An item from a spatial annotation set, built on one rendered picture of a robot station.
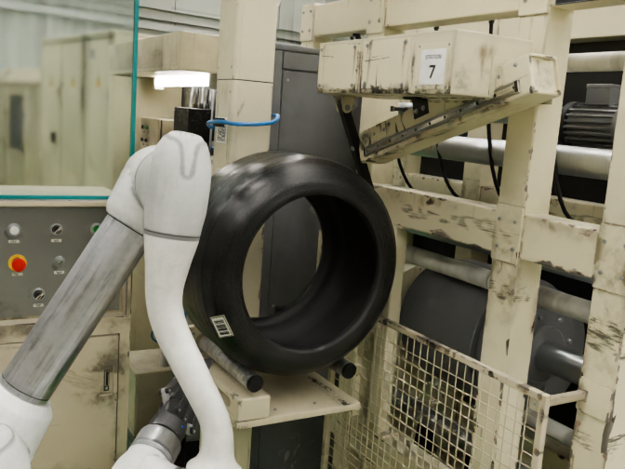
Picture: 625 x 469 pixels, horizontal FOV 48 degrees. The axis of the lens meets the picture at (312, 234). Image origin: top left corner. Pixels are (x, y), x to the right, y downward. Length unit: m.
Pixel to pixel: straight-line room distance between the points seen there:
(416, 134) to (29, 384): 1.14
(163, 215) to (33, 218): 1.07
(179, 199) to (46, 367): 0.43
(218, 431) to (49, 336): 0.37
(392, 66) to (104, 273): 0.88
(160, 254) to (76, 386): 1.18
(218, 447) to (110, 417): 1.17
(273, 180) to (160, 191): 0.51
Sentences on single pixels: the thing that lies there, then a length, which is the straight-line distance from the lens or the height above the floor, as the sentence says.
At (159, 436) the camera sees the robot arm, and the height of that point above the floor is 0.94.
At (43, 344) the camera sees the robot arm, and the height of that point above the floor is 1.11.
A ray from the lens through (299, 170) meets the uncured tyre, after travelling 1.73.
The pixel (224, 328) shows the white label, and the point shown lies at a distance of 1.72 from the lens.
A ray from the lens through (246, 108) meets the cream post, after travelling 2.06.
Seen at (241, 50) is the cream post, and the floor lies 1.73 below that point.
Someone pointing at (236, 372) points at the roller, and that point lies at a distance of 1.86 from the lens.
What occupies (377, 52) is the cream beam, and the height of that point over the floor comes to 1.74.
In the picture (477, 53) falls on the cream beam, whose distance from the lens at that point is 1.70.
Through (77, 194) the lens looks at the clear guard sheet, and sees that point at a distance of 2.26.
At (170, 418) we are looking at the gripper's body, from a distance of 1.48.
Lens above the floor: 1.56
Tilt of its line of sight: 9 degrees down
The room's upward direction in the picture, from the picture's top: 4 degrees clockwise
